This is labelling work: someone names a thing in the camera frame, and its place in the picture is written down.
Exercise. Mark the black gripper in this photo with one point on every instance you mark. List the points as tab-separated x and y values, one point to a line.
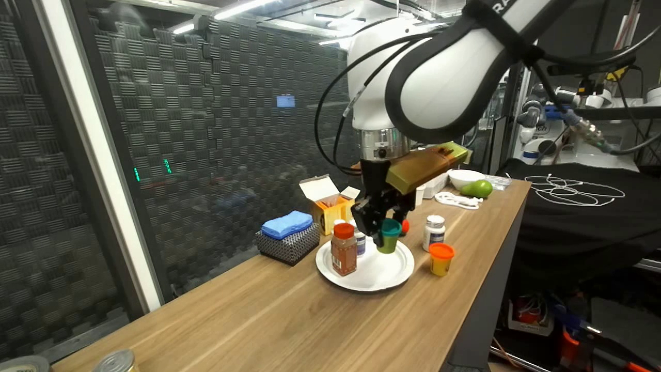
373	181

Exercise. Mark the teal lid dough can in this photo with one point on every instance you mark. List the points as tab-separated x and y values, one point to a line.
390	238

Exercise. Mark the spice jar red lid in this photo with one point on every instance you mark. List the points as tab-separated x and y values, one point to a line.
342	251

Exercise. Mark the orange lid dough can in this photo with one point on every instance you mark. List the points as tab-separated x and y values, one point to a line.
441	257

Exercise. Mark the white paper plate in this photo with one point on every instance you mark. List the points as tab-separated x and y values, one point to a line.
371	276

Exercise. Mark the yellow open carton box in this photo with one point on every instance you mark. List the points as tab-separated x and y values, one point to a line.
330	209

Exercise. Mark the white crumpled cloth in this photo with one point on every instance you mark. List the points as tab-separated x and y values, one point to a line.
454	200

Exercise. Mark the white bowl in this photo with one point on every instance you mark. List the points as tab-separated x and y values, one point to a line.
462	175

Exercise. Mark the blue sponge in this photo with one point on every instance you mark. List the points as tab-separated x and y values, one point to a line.
287	224

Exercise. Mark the green toy pear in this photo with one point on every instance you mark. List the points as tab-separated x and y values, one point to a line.
477	189

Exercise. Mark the dark grey patterned box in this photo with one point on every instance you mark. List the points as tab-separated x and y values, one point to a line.
280	251

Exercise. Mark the white background machine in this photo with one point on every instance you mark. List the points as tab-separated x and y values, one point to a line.
543	147

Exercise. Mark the black covered table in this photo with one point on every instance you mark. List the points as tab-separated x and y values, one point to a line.
605	227

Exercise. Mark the orange plastic object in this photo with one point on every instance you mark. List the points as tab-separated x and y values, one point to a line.
571	344

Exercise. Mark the metal tin can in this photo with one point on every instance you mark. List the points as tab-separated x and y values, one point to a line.
115	361
22	364

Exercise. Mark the tan wrist camera block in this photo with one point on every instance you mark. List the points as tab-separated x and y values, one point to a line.
425	168

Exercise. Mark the white window frame post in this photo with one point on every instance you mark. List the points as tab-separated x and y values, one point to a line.
101	150

